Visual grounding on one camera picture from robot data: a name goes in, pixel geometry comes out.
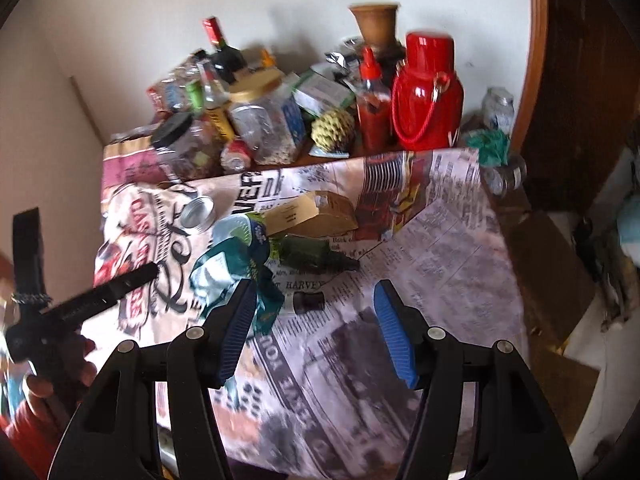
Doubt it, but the teal snack wrapper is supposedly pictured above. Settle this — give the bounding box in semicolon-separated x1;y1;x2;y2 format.
189;212;284;336

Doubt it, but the small white dropper bottle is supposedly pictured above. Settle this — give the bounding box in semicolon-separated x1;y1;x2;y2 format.
279;290;326;316

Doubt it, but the dark green glass bottle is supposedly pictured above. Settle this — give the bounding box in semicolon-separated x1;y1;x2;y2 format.
270;234;360;274

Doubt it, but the brown cardboard candle box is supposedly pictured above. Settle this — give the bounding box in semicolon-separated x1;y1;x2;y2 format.
262;191;358;238

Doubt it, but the person's left hand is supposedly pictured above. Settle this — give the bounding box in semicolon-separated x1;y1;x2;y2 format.
23;336;98;425

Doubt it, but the printed newspaper tablecloth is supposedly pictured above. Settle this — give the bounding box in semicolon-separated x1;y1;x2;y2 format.
82;150;527;479

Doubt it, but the wooden stool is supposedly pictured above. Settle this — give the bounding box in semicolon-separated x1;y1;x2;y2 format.
490;190;600;442

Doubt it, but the black lid glass jar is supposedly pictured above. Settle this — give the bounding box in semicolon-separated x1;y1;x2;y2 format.
151;112;222;183

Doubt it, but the glass jar yellow lid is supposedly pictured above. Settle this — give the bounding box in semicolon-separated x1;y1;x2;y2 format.
228;68;306;166

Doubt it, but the yellow green knobbly fruit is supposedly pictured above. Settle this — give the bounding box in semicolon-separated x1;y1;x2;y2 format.
311;108;356;154

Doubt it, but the green plastic bag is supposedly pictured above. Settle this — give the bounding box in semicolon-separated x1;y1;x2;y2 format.
465;129;510;167

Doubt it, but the dark wine bottle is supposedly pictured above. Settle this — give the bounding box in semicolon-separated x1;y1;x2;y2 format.
203;16;250;84

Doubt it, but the red sauce squeeze bottle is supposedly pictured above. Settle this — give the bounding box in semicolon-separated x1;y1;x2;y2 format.
356;46;393;154

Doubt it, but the dark wooden door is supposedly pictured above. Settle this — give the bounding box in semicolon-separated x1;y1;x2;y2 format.
512;0;639;212

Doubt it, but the clear glass jar on stool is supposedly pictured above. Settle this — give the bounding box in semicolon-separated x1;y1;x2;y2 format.
482;87;515;136

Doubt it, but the red thermos jug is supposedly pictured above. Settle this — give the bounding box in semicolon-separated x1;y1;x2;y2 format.
392;30;464;152

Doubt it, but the brown clay vase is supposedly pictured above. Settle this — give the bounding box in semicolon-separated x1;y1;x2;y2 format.
349;2;399;52

